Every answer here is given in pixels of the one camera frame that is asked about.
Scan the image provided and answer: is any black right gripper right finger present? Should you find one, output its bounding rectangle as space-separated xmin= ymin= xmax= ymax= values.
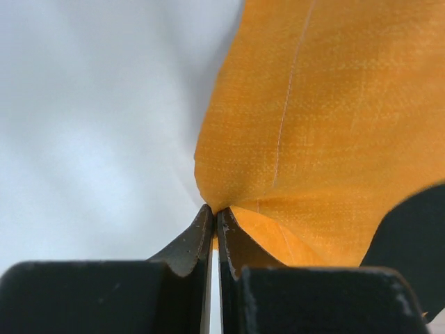
xmin=216 ymin=209 xmax=428 ymax=333

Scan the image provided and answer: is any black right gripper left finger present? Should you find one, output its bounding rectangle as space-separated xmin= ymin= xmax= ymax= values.
xmin=1 ymin=205 xmax=213 ymax=333

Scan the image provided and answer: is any orange Mickey Mouse placemat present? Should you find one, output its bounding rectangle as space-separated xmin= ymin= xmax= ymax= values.
xmin=195 ymin=1 xmax=444 ymax=267

